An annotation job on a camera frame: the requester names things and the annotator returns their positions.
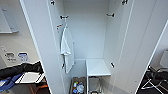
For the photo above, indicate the small dark wall fitting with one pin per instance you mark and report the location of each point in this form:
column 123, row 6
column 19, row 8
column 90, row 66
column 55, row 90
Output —
column 112, row 65

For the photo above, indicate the small white wall switch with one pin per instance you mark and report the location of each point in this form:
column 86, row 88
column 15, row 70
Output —
column 3, row 48

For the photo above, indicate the silver door hinge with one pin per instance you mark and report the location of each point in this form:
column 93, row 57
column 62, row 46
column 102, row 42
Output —
column 52, row 2
column 124, row 2

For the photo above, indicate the brown storage box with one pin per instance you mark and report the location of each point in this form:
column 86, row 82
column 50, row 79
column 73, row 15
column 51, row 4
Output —
column 78, row 86

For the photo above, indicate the small white wall sign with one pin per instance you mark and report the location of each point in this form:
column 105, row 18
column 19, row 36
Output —
column 10, row 56

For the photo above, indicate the white t-shirt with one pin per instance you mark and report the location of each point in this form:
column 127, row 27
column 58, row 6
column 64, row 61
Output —
column 67, row 50

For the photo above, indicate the white wardrobe door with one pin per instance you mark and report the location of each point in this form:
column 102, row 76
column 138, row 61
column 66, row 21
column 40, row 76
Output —
column 41, row 36
column 136, row 46

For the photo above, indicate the orange label strip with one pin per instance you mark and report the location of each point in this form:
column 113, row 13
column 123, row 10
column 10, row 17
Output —
column 59, row 25

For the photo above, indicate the orange folding legs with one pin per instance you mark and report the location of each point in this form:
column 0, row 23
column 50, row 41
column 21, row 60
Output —
column 41, row 87

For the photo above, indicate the white hanger with white shirt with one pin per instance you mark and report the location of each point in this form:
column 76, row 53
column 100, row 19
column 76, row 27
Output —
column 65, row 25

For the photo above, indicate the black wardrobe hook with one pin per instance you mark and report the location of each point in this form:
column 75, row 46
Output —
column 110, row 15

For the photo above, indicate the white wardrobe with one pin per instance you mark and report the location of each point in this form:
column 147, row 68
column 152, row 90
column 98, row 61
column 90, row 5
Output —
column 86, row 36

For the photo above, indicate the pale blue packet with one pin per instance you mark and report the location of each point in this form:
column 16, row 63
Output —
column 80, row 88

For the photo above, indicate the black hook near orange label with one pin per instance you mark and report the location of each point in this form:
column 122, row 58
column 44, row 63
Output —
column 63, row 17

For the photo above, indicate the grey wall panel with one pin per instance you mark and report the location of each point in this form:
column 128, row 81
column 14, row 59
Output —
column 6, row 20

